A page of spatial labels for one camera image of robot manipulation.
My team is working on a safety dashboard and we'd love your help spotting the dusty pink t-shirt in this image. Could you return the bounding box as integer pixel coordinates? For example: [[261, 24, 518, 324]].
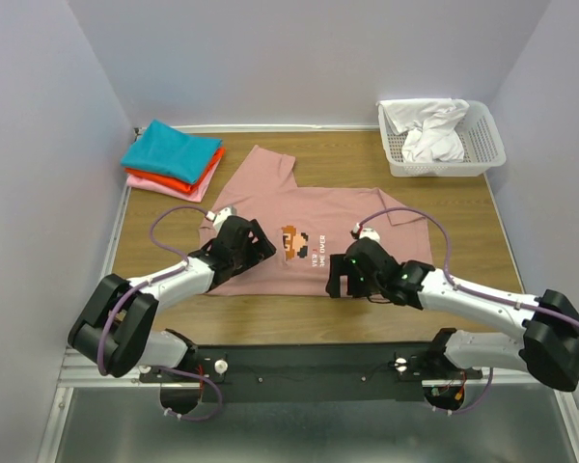
[[212, 147, 432, 296]]

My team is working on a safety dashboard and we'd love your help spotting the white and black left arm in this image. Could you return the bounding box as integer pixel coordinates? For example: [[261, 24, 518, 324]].
[[68, 215, 276, 378]]

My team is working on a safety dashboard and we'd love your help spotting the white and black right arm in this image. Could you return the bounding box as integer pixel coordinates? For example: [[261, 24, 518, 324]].
[[326, 237, 579, 392]]

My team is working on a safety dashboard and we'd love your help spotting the folded orange t-shirt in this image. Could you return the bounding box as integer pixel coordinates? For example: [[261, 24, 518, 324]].
[[125, 147, 226, 194]]

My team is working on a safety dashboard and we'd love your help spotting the folded light pink t-shirt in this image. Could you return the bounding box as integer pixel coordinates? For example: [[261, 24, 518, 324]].
[[126, 166, 217, 203]]

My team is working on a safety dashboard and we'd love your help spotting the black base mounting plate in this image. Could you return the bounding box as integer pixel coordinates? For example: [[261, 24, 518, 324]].
[[139, 340, 486, 404]]

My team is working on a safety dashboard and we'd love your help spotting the folded teal t-shirt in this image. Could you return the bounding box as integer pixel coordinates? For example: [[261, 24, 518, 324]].
[[121, 120, 222, 183]]

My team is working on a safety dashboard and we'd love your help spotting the white crumpled t-shirt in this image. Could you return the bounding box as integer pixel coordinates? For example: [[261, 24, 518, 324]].
[[377, 98, 470, 164]]

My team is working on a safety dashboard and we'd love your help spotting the white perforated plastic basket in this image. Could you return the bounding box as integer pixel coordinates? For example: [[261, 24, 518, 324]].
[[376, 100, 506, 177]]

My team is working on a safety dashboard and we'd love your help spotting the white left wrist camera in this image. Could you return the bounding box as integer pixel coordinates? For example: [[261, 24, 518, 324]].
[[205, 205, 236, 232]]

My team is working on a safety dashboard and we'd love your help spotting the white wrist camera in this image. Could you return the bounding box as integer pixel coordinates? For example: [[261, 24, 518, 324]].
[[350, 223, 380, 243], [205, 205, 236, 232]]

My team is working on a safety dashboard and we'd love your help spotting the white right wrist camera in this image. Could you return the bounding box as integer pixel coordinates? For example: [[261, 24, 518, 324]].
[[350, 223, 380, 243]]

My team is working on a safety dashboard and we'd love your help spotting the aluminium left side rail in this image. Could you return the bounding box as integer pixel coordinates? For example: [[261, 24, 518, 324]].
[[99, 184, 130, 281]]

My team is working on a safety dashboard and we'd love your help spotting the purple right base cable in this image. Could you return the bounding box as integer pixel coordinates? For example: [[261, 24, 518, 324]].
[[431, 366, 496, 417]]

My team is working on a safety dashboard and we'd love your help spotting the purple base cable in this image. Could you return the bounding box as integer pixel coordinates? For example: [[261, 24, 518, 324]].
[[431, 366, 496, 417], [159, 366, 227, 423]]

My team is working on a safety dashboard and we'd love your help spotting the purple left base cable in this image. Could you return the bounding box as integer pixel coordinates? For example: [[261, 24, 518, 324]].
[[159, 366, 227, 423]]

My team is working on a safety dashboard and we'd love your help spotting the aluminium extrusion rail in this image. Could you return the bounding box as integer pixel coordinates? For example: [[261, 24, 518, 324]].
[[58, 348, 539, 388]]

